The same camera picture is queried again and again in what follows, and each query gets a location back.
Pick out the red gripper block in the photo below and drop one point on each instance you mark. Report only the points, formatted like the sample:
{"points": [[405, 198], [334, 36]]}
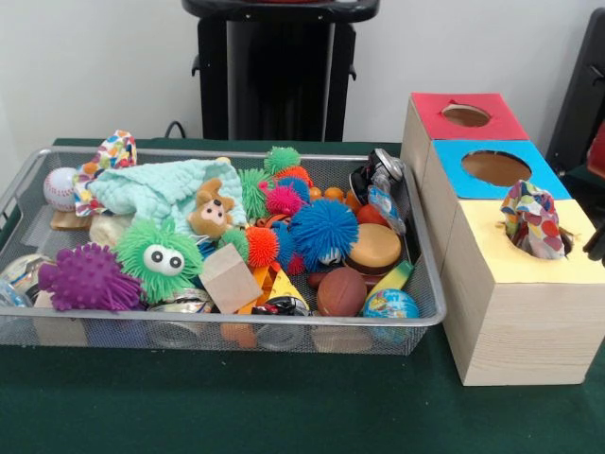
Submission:
{"points": [[599, 151]]}

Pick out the colourful spotted cloth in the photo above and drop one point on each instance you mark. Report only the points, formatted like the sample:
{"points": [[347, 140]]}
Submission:
{"points": [[115, 149], [536, 222]]}

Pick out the clear plastic bottle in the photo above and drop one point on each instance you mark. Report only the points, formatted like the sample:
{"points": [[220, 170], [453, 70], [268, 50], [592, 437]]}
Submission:
{"points": [[387, 208]]}

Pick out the doll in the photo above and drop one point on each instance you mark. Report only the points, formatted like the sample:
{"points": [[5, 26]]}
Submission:
{"points": [[212, 211]]}

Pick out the mint green knitted cloth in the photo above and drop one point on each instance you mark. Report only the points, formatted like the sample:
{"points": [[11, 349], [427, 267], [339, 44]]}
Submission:
{"points": [[142, 189]]}

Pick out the wooden box with three holes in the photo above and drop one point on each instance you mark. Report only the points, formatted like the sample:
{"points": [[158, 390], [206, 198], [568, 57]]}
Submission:
{"points": [[520, 331]]}

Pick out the shallow clear mesh bin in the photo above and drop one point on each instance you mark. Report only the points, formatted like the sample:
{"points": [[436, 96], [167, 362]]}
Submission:
{"points": [[142, 336]]}

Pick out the black upright panel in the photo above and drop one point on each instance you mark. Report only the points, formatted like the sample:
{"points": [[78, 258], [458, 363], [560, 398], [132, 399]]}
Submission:
{"points": [[581, 94]]}

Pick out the small globe ball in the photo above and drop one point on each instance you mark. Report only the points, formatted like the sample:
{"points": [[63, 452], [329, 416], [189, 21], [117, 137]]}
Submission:
{"points": [[391, 302]]}

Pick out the toy hamburger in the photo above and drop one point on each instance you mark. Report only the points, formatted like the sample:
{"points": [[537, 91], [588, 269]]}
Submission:
{"points": [[377, 247]]}

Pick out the black and red soda can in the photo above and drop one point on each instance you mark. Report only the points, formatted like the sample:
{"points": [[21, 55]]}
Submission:
{"points": [[383, 168]]}

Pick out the small orange ball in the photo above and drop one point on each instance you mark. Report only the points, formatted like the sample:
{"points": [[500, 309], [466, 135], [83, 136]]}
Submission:
{"points": [[368, 215]]}

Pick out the small brown football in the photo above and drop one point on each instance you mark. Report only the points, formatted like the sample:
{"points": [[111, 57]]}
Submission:
{"points": [[341, 293]]}

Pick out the blue spiky rubber ball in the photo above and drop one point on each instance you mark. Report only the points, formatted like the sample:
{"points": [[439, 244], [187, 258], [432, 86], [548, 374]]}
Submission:
{"points": [[323, 227]]}

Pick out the plain wooden block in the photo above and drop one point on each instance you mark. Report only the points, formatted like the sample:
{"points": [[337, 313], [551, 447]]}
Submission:
{"points": [[229, 284]]}

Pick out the green spiky toy with eyes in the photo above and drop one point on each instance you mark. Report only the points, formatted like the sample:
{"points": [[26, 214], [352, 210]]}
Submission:
{"points": [[144, 250]]}

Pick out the purple spiky rubber toy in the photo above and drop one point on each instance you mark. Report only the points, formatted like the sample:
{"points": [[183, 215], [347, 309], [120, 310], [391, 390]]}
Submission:
{"points": [[87, 279]]}

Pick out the white baseball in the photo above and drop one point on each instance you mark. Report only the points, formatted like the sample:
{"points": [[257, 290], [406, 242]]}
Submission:
{"points": [[57, 189]]}

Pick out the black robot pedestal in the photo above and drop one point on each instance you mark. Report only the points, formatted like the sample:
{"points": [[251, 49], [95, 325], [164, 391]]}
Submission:
{"points": [[279, 71]]}

